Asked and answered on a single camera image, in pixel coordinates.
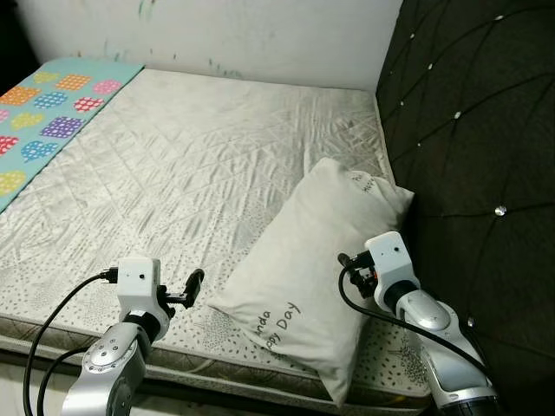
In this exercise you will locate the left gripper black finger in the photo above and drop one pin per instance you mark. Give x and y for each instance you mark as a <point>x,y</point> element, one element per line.
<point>194,286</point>
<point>163,279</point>

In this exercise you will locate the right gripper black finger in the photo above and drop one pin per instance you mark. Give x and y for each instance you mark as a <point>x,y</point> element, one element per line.
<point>344,260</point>

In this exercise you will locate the white pillow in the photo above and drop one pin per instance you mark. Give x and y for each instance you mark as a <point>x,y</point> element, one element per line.
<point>303,260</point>

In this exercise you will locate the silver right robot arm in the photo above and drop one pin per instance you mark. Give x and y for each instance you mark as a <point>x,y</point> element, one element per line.
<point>434,321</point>

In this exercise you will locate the grey quilted mattress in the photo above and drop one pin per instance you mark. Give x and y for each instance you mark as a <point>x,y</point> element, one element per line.
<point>173,173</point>

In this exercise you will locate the teal blanket coloured hearts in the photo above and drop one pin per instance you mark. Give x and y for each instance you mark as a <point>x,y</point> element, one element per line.
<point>52,113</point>

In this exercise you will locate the dark cabinet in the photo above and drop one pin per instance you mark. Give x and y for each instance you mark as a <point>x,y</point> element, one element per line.
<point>13,43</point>

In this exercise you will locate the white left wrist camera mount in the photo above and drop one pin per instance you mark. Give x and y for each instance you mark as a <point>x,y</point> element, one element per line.
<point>137,277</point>

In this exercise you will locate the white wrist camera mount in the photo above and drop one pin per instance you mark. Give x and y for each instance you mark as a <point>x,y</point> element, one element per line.
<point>390,256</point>
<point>137,277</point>

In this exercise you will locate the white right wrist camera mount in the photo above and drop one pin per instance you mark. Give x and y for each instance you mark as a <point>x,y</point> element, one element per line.
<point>390,256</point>

